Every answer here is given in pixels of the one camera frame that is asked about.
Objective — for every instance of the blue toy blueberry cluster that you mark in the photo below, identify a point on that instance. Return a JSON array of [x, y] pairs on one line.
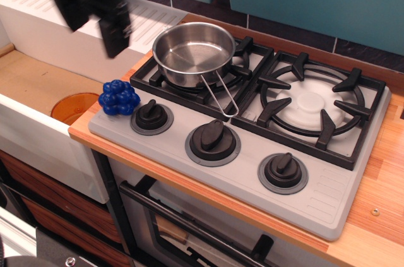
[[118, 98]]

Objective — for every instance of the stainless steel pan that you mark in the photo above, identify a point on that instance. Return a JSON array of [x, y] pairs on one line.
[[196, 54]]

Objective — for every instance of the black left stove knob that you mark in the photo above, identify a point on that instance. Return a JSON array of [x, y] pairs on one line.
[[151, 119]]

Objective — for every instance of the black stove knob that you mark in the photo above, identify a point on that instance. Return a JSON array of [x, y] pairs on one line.
[[213, 144], [283, 173], [151, 119]]

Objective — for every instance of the black middle stove knob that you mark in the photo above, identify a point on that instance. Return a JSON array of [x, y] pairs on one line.
[[213, 144]]

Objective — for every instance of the grey toy stove top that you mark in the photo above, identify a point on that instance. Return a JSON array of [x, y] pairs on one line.
[[321, 207]]

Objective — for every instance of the black right stove knob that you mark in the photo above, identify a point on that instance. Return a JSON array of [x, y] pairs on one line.
[[283, 173]]

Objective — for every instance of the white toy sink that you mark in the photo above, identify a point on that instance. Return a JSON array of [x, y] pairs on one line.
[[42, 62]]

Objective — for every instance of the orange plastic cup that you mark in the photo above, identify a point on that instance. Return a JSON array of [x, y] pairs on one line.
[[72, 107]]

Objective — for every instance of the black left burner grate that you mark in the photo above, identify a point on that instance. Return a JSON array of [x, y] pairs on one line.
[[245, 66]]

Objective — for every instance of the black burner grate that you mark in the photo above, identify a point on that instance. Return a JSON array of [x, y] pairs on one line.
[[328, 113], [245, 66]]

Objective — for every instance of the wooden drawer front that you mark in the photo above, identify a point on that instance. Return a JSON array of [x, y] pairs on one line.
[[65, 214]]

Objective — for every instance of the toy oven door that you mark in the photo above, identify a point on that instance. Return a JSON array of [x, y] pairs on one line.
[[181, 230]]

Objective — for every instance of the black right burner grate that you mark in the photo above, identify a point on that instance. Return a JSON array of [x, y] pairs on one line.
[[328, 113]]

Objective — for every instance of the black oven door handle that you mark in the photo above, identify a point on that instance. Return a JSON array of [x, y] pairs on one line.
[[140, 193]]

